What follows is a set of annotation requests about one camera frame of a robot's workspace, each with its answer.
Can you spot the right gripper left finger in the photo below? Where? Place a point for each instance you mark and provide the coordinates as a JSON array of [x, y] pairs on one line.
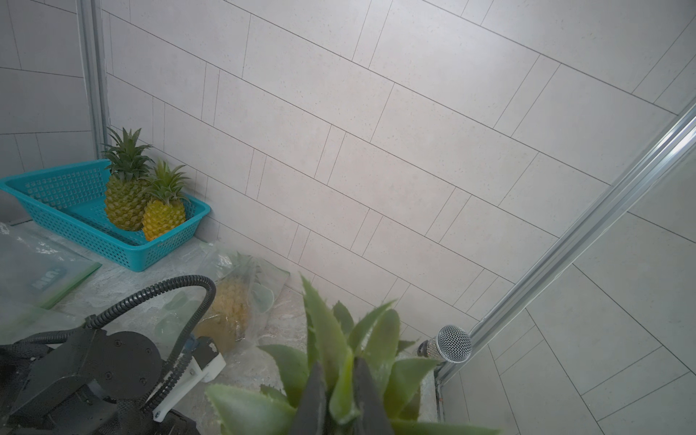
[[310, 417]]

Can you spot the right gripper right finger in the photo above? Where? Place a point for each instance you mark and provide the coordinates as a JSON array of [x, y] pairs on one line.
[[372, 418]]

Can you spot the clear zip-top bag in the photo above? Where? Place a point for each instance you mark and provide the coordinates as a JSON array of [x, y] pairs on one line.
[[36, 274], [163, 318]]

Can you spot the pineapple yellow orange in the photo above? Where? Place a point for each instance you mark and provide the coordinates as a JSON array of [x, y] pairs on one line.
[[165, 208]]

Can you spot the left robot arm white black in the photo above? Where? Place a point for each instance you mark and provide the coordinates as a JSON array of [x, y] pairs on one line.
[[94, 383]]

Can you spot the teal plastic basket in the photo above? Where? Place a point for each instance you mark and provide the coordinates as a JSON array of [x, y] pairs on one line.
[[70, 201]]

